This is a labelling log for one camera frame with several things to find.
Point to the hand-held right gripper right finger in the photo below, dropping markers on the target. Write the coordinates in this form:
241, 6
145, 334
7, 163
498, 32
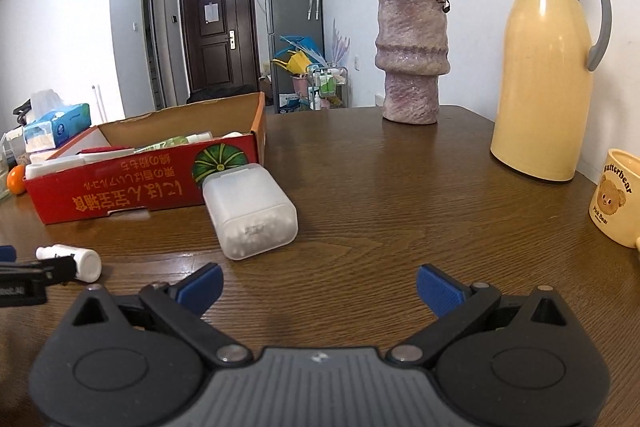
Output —
440, 289

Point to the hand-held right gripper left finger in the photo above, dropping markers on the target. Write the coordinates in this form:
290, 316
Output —
202, 287

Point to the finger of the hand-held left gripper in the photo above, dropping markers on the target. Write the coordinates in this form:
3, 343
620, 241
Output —
25, 274
7, 253

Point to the white spray bottle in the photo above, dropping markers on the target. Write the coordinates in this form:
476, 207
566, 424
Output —
87, 263

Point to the translucent cotton swab box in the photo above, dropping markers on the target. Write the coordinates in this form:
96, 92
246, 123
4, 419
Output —
250, 212

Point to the red and white lint brush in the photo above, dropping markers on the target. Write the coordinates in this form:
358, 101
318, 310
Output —
55, 166

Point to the red cardboard box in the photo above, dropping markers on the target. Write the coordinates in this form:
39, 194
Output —
150, 182

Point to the green plastic bottle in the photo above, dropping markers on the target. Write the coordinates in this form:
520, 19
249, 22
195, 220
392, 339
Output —
172, 142

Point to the orange fruit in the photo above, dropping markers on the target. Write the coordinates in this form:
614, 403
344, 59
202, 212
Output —
16, 181

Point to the blue tissue pack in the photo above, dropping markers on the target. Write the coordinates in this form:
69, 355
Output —
60, 122

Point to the white mop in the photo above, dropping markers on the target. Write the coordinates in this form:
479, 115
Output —
97, 104

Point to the black folding chair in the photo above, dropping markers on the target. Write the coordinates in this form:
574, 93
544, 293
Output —
220, 94

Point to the yellow bear mug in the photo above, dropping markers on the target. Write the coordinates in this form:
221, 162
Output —
617, 202

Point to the yellow thermos jug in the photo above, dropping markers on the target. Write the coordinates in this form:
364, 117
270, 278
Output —
542, 82

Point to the metal storage rack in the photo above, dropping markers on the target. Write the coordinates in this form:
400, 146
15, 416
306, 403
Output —
327, 87

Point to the yellow watering can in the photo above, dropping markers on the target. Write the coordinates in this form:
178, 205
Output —
295, 62

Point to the dark brown door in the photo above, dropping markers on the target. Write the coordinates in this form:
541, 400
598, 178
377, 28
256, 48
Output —
220, 37

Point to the blue plastic stool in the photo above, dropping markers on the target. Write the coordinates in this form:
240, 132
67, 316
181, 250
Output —
300, 43

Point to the purple feather decoration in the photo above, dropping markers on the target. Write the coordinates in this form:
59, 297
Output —
340, 44

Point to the grey refrigerator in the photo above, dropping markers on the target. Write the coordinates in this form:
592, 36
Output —
292, 7

